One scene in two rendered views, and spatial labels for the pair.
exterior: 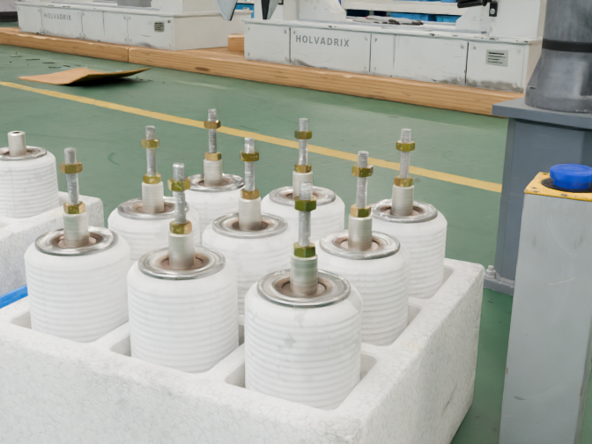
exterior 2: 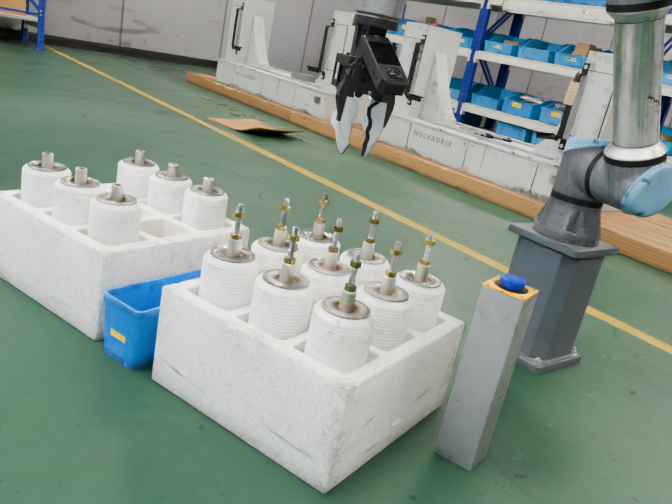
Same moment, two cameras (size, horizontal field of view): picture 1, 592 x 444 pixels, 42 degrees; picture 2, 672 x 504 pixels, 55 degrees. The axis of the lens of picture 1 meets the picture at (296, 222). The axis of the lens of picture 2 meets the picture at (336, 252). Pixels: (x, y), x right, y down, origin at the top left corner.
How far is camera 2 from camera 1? 0.33 m
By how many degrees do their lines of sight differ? 5
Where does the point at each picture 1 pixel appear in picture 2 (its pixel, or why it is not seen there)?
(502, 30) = not seen: hidden behind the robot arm
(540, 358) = (473, 379)
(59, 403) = (204, 339)
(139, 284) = (261, 286)
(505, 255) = not seen: hidden behind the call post
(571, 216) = (503, 303)
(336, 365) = (352, 352)
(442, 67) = (515, 178)
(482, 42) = (548, 167)
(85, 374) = (222, 326)
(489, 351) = not seen: hidden behind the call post
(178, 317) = (277, 308)
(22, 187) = (205, 211)
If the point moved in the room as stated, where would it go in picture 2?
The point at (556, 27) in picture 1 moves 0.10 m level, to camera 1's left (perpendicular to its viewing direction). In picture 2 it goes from (560, 184) to (515, 174)
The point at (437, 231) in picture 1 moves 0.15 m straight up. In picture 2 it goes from (436, 295) to (458, 213)
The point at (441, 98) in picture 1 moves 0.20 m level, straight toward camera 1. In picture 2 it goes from (509, 201) to (505, 208)
